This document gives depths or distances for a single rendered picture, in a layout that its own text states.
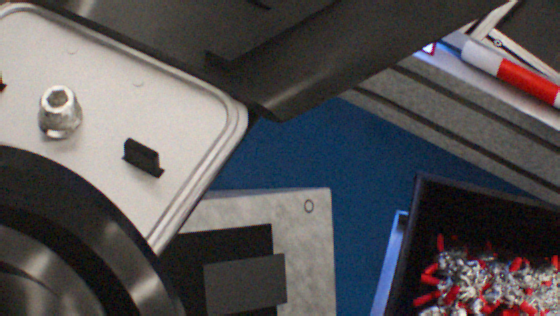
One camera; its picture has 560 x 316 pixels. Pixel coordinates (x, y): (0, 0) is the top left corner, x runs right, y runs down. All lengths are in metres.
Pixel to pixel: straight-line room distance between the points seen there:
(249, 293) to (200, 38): 0.18
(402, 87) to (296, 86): 0.47
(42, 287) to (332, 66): 0.13
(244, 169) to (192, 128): 0.68
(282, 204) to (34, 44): 0.19
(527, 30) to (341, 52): 1.38
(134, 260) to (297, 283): 0.26
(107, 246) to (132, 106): 0.08
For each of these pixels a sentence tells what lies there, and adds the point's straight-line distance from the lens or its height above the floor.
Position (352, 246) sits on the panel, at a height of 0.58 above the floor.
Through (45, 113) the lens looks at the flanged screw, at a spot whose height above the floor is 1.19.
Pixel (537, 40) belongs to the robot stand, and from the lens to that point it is 1.69.
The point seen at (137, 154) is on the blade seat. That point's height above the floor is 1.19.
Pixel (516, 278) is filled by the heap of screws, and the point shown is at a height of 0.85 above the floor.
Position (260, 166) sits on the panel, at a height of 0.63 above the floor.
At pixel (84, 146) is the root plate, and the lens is 0.31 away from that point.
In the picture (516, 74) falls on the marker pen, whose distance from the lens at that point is 0.75.
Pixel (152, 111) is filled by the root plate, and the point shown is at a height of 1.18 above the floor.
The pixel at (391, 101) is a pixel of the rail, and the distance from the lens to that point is 0.81.
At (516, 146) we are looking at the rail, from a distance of 0.78.
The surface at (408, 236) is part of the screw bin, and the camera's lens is 0.66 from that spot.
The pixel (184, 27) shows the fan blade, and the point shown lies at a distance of 0.32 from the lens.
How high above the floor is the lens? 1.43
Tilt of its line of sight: 55 degrees down
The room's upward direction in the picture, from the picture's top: 6 degrees clockwise
